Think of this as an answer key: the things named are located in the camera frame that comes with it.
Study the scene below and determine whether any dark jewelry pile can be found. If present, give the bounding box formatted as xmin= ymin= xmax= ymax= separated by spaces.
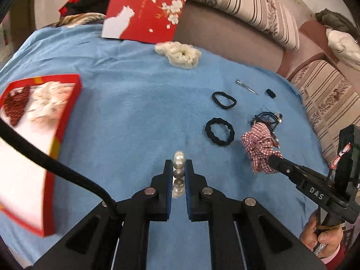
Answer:
xmin=251 ymin=111 xmax=283 ymax=132

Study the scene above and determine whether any thin black hair tie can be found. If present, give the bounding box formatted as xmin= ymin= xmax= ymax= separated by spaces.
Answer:
xmin=211 ymin=90 xmax=237 ymax=111

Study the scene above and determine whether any small black clip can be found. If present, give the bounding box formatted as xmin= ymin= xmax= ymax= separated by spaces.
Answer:
xmin=266 ymin=88 xmax=276 ymax=99

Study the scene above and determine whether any silver hair clip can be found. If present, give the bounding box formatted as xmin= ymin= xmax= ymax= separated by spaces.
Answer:
xmin=236 ymin=79 xmax=257 ymax=94

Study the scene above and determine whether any striped pillow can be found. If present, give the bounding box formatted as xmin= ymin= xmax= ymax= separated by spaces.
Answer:
xmin=192 ymin=0 xmax=300 ymax=51

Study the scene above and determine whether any white floral scrunchie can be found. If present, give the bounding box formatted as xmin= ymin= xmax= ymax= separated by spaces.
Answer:
xmin=26 ymin=81 xmax=73 ymax=125

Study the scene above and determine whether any right hand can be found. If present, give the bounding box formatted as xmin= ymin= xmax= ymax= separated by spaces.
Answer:
xmin=299 ymin=211 xmax=344 ymax=259

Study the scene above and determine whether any cream white scrunchie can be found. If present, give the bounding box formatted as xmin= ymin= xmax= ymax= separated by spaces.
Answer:
xmin=154 ymin=41 xmax=202 ymax=69

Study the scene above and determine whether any red polka dot scrunchie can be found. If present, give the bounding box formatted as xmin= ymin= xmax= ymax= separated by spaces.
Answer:
xmin=4 ymin=85 xmax=31 ymax=127

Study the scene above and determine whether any black cable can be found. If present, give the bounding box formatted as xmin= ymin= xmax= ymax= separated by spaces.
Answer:
xmin=0 ymin=117 xmax=119 ymax=217

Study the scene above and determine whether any red plaid scrunchie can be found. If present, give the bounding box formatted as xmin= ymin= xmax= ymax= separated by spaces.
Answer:
xmin=241 ymin=123 xmax=283 ymax=174

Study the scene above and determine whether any dark clothes pile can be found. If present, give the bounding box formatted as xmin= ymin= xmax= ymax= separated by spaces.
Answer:
xmin=59 ymin=0 xmax=110 ymax=17

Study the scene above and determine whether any white pearl bracelet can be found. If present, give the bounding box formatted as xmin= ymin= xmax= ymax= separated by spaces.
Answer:
xmin=171 ymin=150 xmax=186 ymax=199

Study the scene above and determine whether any blue blanket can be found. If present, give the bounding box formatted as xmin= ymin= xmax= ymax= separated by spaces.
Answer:
xmin=0 ymin=23 xmax=330 ymax=270

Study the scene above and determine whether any red tray box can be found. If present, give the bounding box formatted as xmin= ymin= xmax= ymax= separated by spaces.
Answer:
xmin=1 ymin=74 xmax=82 ymax=237

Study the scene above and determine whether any red floral box lid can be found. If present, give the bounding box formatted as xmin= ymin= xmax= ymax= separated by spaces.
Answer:
xmin=101 ymin=0 xmax=187 ymax=44

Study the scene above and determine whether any thick black hair tie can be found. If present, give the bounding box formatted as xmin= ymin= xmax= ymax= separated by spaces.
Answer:
xmin=204 ymin=117 xmax=236 ymax=147

